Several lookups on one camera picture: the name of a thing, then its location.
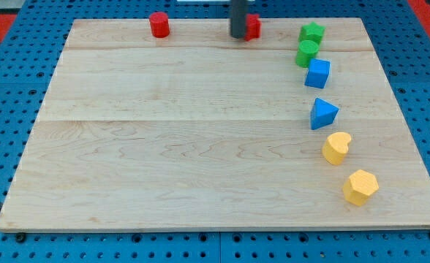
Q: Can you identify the light wooden board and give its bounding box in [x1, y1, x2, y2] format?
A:
[0, 18, 430, 233]

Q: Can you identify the blue triangle block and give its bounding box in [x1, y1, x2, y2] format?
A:
[310, 98, 339, 130]

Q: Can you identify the red star block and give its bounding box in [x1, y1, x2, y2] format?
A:
[244, 14, 262, 41]

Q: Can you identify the blue cube block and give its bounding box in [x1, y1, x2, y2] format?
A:
[304, 58, 331, 88]

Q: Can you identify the yellow heart block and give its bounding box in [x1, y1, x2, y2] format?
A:
[322, 131, 352, 166]

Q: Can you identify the red cylinder block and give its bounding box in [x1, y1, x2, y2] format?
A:
[148, 12, 170, 38]

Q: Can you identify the gray cylindrical pusher rod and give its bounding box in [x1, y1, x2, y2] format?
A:
[230, 0, 248, 39]

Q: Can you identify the green cylinder block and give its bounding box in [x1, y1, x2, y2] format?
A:
[295, 40, 320, 68]

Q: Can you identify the green star block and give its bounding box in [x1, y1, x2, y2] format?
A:
[298, 21, 326, 45]

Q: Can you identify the yellow hexagon block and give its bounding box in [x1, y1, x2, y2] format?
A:
[342, 169, 379, 206]

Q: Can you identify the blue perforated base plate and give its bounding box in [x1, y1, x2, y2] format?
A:
[0, 1, 430, 262]

